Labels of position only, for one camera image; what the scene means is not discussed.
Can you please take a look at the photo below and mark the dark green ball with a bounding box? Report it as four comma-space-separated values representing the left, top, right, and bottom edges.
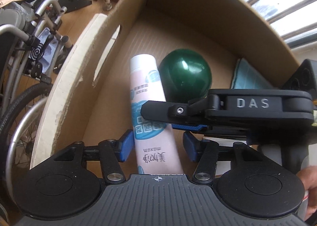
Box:
158, 49, 212, 103

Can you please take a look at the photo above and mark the black wheelchair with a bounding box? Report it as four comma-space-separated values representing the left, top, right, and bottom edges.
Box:
1, 0, 95, 218

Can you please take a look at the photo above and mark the person's right hand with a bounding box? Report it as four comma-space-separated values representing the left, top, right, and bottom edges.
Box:
297, 166, 317, 220

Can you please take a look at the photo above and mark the white small box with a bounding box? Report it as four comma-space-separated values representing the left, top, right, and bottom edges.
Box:
203, 136, 247, 177

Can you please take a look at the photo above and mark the brown cardboard box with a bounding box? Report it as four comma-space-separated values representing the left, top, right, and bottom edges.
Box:
50, 0, 302, 178

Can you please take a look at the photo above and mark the teal striped cloth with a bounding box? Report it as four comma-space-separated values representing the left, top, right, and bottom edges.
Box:
230, 58, 274, 89

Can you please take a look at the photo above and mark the pink blue cream tube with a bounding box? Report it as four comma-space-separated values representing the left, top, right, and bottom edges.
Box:
130, 54, 183, 175

